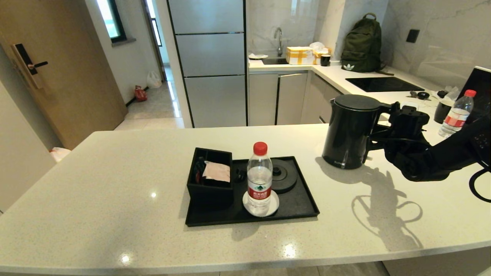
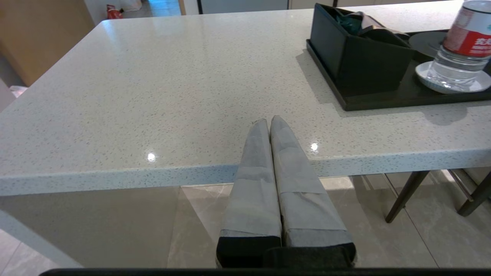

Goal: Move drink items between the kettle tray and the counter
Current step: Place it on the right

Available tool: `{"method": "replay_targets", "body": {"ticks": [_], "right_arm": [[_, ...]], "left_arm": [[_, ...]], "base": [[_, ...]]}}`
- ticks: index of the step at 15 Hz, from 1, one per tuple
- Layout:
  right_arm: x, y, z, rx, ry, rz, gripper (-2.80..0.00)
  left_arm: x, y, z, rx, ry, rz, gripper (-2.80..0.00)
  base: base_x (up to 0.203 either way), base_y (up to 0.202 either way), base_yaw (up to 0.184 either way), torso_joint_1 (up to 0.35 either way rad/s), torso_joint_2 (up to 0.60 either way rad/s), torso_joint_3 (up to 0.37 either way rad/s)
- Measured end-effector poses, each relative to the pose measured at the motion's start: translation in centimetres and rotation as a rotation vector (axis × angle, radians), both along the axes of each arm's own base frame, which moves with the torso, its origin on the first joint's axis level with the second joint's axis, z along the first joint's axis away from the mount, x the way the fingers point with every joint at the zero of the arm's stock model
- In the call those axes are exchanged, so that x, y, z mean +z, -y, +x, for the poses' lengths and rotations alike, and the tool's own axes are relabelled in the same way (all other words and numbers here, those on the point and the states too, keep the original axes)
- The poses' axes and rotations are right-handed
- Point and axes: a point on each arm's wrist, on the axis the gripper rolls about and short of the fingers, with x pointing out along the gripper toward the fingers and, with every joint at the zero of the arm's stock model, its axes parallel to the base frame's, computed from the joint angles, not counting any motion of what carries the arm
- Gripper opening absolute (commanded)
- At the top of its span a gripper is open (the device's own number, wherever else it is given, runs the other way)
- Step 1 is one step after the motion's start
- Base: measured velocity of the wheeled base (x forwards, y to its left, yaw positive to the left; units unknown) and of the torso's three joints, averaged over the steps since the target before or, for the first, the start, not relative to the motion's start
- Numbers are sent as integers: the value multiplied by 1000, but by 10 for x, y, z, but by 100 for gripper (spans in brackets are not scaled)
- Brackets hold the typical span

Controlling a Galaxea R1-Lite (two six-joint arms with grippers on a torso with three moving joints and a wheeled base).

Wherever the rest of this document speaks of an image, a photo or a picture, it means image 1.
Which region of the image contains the black electric kettle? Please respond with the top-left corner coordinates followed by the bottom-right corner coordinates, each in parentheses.
top-left (321, 94), bottom-right (392, 170)

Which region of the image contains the pink tea bag packet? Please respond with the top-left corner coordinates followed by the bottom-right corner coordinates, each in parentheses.
top-left (203, 161), bottom-right (231, 183)

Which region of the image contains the tall black cup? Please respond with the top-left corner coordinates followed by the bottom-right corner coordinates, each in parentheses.
top-left (434, 100), bottom-right (452, 124)

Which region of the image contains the clear water bottle red cap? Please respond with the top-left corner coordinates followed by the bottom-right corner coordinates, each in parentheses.
top-left (247, 141), bottom-right (273, 215)
top-left (438, 89), bottom-right (477, 138)

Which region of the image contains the round black kettle base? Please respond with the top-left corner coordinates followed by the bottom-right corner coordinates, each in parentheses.
top-left (271, 159), bottom-right (298, 194)

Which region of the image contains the black induction cooktop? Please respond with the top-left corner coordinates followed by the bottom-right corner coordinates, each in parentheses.
top-left (345, 77), bottom-right (425, 93)

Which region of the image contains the crumpled clear plastic wrap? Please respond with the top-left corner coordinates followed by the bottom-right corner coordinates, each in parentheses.
top-left (437, 86), bottom-right (460, 106)

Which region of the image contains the dark green backpack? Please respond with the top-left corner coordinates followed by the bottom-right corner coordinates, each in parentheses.
top-left (341, 13), bottom-right (394, 76)

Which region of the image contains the black glass door microwave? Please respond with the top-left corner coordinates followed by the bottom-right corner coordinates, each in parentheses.
top-left (458, 66), bottom-right (491, 123)

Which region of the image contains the grey kitchen base cabinet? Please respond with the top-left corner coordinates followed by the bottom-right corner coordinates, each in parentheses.
top-left (248, 71), bottom-right (346, 126)

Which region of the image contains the white box with yellow tape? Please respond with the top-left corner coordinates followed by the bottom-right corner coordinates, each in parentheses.
top-left (286, 46), bottom-right (315, 66)

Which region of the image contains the black rectangular serving tray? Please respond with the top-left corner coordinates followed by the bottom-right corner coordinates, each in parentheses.
top-left (185, 156), bottom-right (320, 227)

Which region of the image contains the white round saucer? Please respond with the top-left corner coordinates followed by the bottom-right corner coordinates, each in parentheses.
top-left (242, 190), bottom-right (280, 218)

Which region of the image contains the chrome sink faucet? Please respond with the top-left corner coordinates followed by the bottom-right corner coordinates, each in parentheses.
top-left (274, 27), bottom-right (283, 58)

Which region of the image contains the black compartment organizer box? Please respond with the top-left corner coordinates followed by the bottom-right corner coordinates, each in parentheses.
top-left (187, 147), bottom-right (234, 207)

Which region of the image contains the silver refrigerator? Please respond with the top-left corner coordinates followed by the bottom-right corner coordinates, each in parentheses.
top-left (166, 0), bottom-right (248, 128)

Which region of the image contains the white plastic bag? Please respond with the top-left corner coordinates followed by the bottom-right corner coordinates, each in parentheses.
top-left (147, 71), bottom-right (163, 89)

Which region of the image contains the dark framed window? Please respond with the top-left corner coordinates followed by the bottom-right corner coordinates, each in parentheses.
top-left (96, 0), bottom-right (127, 43)

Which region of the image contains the brown wooden door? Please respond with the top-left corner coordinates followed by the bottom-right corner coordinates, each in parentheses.
top-left (0, 0), bottom-right (128, 151)

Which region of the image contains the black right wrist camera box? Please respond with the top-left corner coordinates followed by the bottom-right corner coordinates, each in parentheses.
top-left (390, 102), bottom-right (430, 133)

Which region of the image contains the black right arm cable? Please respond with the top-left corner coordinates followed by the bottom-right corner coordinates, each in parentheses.
top-left (469, 161), bottom-right (491, 204)

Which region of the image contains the black door lock handle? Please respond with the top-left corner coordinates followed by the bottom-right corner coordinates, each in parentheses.
top-left (12, 43), bottom-right (49, 90)

